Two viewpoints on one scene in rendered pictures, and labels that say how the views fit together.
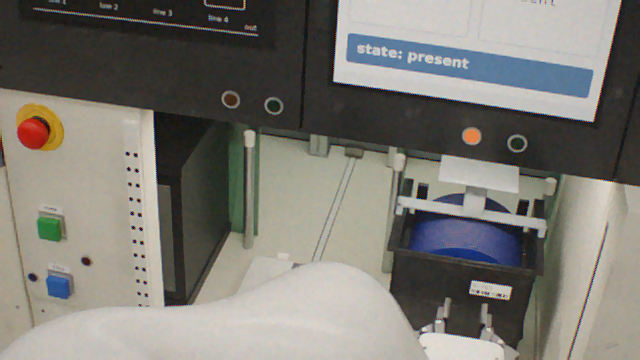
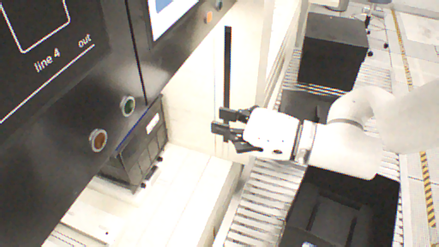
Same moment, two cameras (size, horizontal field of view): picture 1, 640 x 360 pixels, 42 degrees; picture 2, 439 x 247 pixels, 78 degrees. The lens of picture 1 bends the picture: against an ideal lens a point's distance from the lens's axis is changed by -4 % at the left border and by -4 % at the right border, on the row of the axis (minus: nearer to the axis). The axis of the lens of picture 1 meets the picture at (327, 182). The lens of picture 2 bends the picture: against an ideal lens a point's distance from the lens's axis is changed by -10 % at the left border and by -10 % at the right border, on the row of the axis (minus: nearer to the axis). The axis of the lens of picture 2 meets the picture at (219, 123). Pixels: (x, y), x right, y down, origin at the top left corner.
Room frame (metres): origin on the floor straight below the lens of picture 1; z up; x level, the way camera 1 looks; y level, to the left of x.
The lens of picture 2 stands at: (0.72, 0.27, 1.63)
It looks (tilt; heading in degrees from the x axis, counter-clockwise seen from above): 44 degrees down; 281
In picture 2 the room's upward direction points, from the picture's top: straight up
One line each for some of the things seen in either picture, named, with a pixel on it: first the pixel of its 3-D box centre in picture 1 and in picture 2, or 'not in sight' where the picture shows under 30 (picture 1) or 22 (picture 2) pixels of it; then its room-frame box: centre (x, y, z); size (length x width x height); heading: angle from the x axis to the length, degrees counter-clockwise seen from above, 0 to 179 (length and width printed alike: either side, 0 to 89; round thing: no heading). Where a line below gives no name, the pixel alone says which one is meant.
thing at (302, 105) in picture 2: not in sight; (315, 123); (0.50, -0.61, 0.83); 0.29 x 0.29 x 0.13; 87
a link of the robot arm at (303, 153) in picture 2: not in sight; (303, 142); (0.63, -0.15, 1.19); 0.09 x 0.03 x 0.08; 81
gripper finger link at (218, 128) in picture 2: (434, 322); (225, 134); (0.79, -0.14, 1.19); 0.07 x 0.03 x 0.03; 171
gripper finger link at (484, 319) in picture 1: (491, 331); (235, 112); (0.78, -0.21, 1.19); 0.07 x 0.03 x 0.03; 171
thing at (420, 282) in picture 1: (464, 253); (113, 129); (1.11, -0.23, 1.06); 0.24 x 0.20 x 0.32; 80
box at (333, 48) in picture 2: not in sight; (330, 51); (0.41, -1.08, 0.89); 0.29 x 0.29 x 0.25; 84
